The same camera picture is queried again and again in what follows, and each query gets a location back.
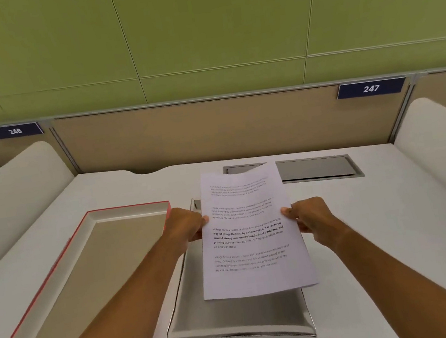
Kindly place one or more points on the silver box tray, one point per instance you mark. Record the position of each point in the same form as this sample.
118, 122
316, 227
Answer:
235, 321

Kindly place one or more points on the person's right thumb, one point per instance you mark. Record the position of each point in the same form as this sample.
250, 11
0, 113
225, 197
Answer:
292, 211

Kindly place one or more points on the person's right forearm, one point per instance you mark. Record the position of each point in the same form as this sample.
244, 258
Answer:
409, 277

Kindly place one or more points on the red box lid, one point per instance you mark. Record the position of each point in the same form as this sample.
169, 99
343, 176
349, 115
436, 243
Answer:
86, 283

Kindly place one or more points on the person's left thumb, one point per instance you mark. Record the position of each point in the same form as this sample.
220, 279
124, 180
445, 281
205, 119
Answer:
197, 218

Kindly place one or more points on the white printed paper sheet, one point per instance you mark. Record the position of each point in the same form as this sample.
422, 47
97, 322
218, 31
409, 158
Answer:
251, 228

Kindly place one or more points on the person's right hand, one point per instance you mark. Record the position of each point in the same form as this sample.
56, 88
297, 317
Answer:
315, 220

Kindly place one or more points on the person's left forearm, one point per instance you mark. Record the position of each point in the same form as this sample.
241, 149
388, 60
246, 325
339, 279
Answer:
119, 311

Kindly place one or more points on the white curved side divider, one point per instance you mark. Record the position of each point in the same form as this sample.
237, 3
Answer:
10, 203
442, 154

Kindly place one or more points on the blue number sign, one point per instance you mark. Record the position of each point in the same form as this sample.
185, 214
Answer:
15, 131
371, 88

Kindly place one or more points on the person's left hand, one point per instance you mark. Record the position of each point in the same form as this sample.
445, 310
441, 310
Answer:
181, 223

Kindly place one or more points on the beige desk partition panel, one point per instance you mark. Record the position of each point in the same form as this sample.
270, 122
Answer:
233, 126

